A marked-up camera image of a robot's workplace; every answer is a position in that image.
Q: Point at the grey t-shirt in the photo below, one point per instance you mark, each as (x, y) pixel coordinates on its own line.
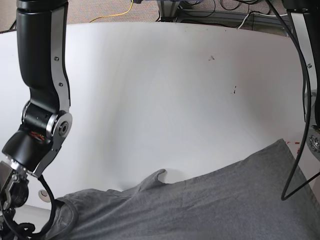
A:
(241, 201)

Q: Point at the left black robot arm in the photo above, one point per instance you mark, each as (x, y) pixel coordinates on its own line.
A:
(304, 31)

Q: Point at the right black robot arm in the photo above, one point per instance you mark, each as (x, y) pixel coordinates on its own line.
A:
(45, 120)

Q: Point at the red tape rectangle marking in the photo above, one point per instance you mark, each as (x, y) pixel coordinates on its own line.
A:
(294, 147)

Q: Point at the aluminium frame stand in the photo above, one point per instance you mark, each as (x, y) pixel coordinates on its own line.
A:
(254, 15)

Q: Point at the left table cable grommet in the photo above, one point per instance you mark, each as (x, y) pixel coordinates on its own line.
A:
(44, 196)

